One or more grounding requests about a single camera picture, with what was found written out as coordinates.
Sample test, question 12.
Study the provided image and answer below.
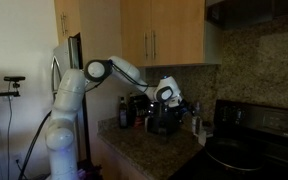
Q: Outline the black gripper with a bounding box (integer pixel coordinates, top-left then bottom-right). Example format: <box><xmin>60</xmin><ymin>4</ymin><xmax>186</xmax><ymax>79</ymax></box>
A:
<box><xmin>174</xmin><ymin>99</ymin><xmax>194</xmax><ymax>118</ymax></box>

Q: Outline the small salt container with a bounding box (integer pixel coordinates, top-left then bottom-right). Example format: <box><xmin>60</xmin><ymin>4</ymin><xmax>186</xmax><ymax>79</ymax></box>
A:
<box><xmin>191</xmin><ymin>113</ymin><xmax>204</xmax><ymax>137</ymax></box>

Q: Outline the small white object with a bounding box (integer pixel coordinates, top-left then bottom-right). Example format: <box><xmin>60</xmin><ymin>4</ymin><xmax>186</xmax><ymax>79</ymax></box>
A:
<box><xmin>198</xmin><ymin>129</ymin><xmax>208</xmax><ymax>147</ymax></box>

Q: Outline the dark box with red print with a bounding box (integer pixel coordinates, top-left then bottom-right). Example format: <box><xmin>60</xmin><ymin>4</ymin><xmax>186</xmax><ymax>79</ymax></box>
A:
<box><xmin>128</xmin><ymin>94</ymin><xmax>150</xmax><ymax>129</ymax></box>

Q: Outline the dark glass bottle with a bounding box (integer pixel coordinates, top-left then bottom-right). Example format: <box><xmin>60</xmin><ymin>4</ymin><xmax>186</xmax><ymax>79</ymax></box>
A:
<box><xmin>118</xmin><ymin>96</ymin><xmax>129</xmax><ymax>130</ymax></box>

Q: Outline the black frying pan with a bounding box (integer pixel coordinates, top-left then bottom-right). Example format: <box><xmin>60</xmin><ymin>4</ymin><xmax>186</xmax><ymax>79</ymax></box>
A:
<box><xmin>204</xmin><ymin>135</ymin><xmax>269</xmax><ymax>173</ymax></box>

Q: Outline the black stove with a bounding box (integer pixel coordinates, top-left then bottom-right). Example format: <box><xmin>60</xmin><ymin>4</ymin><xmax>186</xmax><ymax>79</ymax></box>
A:
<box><xmin>170</xmin><ymin>98</ymin><xmax>288</xmax><ymax>180</ymax></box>

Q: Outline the steel range hood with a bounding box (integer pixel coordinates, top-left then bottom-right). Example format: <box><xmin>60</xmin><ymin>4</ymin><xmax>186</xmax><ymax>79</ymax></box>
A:
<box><xmin>204</xmin><ymin>0</ymin><xmax>288</xmax><ymax>32</ymax></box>

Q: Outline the stainless steel refrigerator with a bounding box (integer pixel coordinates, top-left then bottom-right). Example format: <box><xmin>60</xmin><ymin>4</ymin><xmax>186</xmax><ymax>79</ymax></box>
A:
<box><xmin>51</xmin><ymin>32</ymin><xmax>92</xmax><ymax>168</ymax></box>

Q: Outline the wooden cabinet door above refrigerator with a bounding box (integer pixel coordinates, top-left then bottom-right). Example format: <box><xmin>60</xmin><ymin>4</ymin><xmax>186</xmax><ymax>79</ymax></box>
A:
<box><xmin>53</xmin><ymin>0</ymin><xmax>81</xmax><ymax>45</ymax></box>

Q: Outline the black stand boom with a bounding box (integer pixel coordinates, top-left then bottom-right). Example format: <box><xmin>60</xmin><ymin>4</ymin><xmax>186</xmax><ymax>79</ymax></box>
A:
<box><xmin>0</xmin><ymin>90</ymin><xmax>21</xmax><ymax>99</ymax></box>

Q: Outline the metal wall cabinet handle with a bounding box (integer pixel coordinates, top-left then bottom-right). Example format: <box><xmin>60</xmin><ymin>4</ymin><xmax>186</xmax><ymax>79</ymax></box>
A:
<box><xmin>151</xmin><ymin>30</ymin><xmax>158</xmax><ymax>61</ymax></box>
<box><xmin>143</xmin><ymin>31</ymin><xmax>149</xmax><ymax>61</ymax></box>

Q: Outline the wide wooden wall cabinet door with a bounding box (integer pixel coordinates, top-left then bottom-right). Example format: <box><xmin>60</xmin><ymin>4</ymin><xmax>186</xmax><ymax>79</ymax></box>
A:
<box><xmin>150</xmin><ymin>0</ymin><xmax>206</xmax><ymax>67</ymax></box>

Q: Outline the narrow wooden wall cabinet door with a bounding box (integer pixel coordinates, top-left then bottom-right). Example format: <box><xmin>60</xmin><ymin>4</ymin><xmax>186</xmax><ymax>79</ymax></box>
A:
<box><xmin>120</xmin><ymin>0</ymin><xmax>152</xmax><ymax>68</ymax></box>

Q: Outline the metal handle above refrigerator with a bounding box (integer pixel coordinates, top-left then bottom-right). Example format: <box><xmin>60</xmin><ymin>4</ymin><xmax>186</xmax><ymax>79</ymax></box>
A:
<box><xmin>60</xmin><ymin>12</ymin><xmax>68</xmax><ymax>37</ymax></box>

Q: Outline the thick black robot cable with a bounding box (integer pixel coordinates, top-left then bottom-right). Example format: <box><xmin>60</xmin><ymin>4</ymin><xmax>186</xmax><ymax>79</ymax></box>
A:
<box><xmin>16</xmin><ymin>110</ymin><xmax>53</xmax><ymax>180</ymax></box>

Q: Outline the black camera on stand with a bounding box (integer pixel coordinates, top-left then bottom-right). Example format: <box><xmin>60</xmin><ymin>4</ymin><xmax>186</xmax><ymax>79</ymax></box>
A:
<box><xmin>3</xmin><ymin>75</ymin><xmax>27</xmax><ymax>90</ymax></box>

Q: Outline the thin hanging camera cable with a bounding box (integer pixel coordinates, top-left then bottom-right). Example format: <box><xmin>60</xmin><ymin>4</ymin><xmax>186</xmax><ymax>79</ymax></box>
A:
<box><xmin>5</xmin><ymin>81</ymin><xmax>14</xmax><ymax>180</ymax></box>

